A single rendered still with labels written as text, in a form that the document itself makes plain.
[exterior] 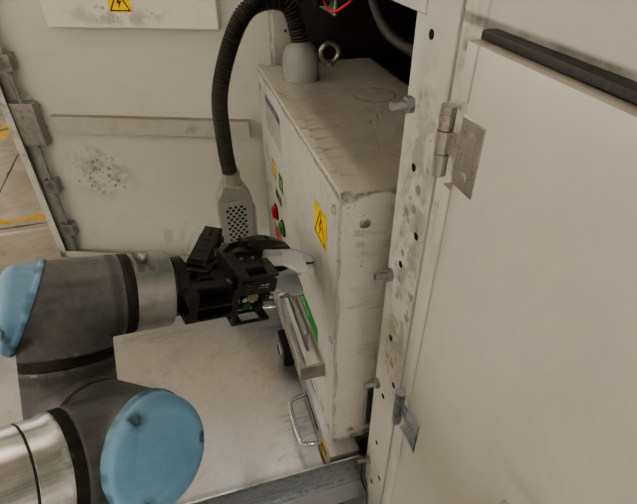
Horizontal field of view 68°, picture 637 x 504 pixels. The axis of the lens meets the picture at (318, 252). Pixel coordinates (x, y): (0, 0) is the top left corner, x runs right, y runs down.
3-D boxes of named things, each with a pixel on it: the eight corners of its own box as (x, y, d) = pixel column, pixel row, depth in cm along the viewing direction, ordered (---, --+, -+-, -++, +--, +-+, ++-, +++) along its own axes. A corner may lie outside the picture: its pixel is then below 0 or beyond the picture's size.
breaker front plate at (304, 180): (326, 446, 79) (330, 198, 50) (268, 269, 116) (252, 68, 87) (333, 444, 79) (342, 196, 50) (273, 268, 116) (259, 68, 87)
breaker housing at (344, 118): (332, 448, 79) (341, 194, 49) (272, 267, 117) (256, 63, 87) (588, 379, 90) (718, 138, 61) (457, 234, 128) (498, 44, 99)
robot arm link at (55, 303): (1, 358, 50) (-10, 265, 50) (125, 335, 57) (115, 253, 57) (1, 372, 43) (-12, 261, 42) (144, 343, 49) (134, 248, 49)
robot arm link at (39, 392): (54, 510, 42) (38, 370, 41) (16, 477, 49) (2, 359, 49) (154, 466, 48) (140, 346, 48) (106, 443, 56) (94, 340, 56)
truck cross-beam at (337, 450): (329, 476, 79) (330, 457, 76) (266, 277, 121) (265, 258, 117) (357, 468, 80) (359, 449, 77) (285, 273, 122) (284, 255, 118)
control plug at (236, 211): (225, 260, 104) (215, 190, 93) (222, 248, 108) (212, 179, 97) (260, 254, 106) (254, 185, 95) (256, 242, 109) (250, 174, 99)
